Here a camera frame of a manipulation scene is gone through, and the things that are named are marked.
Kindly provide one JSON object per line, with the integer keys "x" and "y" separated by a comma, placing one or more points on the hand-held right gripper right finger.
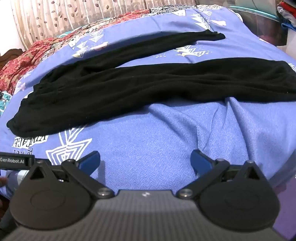
{"x": 200, "y": 161}

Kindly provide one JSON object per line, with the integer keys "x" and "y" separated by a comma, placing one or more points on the carved wooden headboard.
{"x": 9, "y": 56}

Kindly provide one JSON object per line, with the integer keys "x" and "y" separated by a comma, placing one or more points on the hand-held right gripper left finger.
{"x": 89, "y": 161}

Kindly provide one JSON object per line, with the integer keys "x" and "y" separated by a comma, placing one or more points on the blue printed bedsheet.
{"x": 161, "y": 139}

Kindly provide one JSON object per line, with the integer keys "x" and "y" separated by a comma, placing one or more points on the black pants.
{"x": 115, "y": 92}

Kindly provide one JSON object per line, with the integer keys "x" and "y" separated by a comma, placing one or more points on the pile of colourful clothes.
{"x": 288, "y": 11}

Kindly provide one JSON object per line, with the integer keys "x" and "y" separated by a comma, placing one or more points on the teal patterned cloth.
{"x": 4, "y": 104}

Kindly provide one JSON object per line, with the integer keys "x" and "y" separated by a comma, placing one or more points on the red floral patchwork quilt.
{"x": 18, "y": 60}

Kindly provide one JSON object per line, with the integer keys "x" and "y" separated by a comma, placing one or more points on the beige leaf print curtain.
{"x": 92, "y": 14}

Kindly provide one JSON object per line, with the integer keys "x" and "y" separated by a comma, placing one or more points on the person's left hand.
{"x": 2, "y": 182}

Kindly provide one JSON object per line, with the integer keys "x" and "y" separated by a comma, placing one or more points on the storage box with teal lid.
{"x": 261, "y": 25}

